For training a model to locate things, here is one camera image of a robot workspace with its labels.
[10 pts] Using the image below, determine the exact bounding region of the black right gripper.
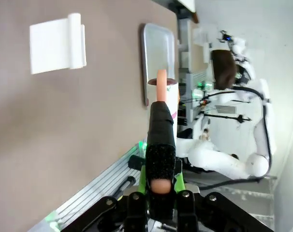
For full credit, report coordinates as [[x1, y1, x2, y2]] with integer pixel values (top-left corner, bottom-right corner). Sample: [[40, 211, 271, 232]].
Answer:
[[235, 62, 251, 86]]

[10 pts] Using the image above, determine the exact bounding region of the white lint roller stand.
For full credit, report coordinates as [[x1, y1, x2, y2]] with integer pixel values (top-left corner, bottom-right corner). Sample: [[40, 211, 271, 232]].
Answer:
[[29, 12, 88, 75]]

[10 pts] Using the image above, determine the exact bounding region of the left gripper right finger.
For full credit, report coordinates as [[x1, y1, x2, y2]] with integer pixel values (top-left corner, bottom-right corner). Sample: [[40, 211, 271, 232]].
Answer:
[[174, 173, 276, 232]]

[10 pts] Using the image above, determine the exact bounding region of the black device blue light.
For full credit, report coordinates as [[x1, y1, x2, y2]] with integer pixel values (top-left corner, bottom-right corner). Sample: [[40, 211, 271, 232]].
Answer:
[[218, 29, 234, 44]]

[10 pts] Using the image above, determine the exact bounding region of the dark brown cloth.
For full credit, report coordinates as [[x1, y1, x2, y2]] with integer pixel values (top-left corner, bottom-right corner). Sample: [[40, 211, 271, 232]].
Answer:
[[210, 49, 237, 91]]

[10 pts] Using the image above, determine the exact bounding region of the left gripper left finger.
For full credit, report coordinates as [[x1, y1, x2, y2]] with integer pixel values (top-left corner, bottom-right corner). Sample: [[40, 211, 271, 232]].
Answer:
[[63, 164, 150, 232]]

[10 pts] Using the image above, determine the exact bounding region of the aluminium table edge rail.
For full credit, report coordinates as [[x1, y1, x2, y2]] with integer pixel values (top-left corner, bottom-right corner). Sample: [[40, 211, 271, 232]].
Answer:
[[28, 144, 150, 232]]

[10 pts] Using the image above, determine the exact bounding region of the white side table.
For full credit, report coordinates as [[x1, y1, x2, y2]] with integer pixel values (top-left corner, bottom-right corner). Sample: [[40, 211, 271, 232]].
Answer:
[[177, 0, 197, 13]]

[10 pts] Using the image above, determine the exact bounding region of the pink lint roller black handle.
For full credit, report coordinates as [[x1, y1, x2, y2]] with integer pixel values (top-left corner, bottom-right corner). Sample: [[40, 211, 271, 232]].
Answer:
[[144, 69, 181, 221]]

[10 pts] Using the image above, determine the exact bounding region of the silver metal tray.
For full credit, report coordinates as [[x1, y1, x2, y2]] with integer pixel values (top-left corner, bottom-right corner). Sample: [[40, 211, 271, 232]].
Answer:
[[140, 23, 176, 107]]

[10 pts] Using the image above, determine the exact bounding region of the grey equipment rack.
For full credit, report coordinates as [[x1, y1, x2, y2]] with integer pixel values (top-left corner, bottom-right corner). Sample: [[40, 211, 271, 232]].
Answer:
[[178, 72, 214, 127]]

